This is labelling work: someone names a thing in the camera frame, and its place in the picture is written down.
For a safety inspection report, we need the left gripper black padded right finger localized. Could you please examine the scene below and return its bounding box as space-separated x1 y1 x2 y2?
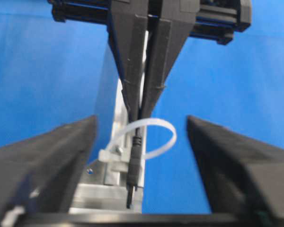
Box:
186 115 284 227

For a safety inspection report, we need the black taped gripper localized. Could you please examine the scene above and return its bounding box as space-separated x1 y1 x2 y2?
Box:
49 0 252 120

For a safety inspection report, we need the left gripper black triangular left finger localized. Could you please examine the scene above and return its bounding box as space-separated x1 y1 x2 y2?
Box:
0 115 98 224

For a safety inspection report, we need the thin black wire with plug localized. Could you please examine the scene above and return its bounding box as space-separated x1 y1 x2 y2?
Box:
125 104 146 210

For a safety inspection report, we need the white zip tie loop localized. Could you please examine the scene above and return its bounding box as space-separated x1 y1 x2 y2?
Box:
98 118 178 163

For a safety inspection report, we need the aluminium extrusion frame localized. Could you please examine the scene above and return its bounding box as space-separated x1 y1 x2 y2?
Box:
69 44 145 214

